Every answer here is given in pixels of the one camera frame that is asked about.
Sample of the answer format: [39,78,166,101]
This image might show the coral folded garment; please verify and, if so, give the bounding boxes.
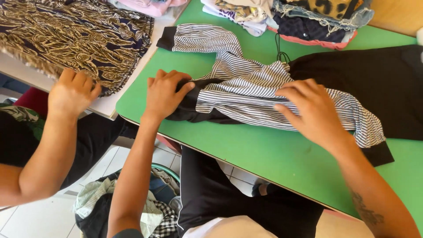
[267,26,358,51]

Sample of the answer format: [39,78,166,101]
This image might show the frayed blue denim garment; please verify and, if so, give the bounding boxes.
[273,0,375,33]

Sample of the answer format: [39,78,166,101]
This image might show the white object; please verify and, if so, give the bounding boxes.
[416,27,423,63]

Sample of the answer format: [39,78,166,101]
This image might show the plain black garment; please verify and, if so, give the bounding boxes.
[288,45,423,141]

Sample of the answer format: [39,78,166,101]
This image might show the person's right hand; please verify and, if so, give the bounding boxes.
[273,79,357,153]

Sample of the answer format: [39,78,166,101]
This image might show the leopard print garment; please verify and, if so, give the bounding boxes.
[288,0,364,20]

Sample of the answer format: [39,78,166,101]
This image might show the thin black cord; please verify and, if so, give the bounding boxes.
[275,33,291,63]

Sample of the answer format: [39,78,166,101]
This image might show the person's white shirt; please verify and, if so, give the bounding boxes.
[182,216,279,238]

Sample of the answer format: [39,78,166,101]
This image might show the black white striped garment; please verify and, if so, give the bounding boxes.
[156,23,395,167]

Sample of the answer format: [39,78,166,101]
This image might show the laundry basket with clothes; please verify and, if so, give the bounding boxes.
[73,163,182,238]

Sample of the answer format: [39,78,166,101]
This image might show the person's left hand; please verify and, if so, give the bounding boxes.
[141,69,196,121]

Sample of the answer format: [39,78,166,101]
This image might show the white printed folded garment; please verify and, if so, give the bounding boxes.
[200,0,279,37]

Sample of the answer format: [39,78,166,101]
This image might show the dark dotted garment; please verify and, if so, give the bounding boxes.
[274,13,355,43]

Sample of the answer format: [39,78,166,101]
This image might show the person's foot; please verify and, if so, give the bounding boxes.
[251,183,281,197]

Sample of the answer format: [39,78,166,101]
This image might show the pink folded garment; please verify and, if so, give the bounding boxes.
[107,0,187,18]

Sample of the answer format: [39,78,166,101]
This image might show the brown navy patterned cloth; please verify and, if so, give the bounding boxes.
[0,0,155,97]

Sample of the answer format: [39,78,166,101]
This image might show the person's black trousers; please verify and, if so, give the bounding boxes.
[177,145,325,238]

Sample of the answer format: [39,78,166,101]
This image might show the dark red chair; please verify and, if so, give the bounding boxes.
[13,87,50,117]

